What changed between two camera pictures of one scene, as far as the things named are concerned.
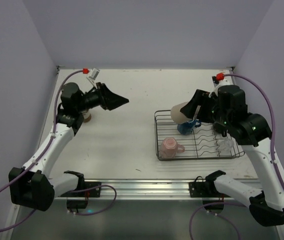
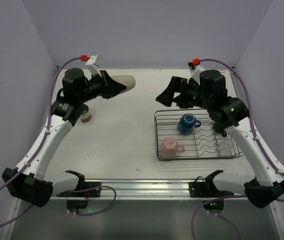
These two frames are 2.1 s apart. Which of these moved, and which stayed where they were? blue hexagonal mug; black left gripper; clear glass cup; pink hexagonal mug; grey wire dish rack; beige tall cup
Moved: beige tall cup; black left gripper
Stayed: blue hexagonal mug; clear glass cup; grey wire dish rack; pink hexagonal mug
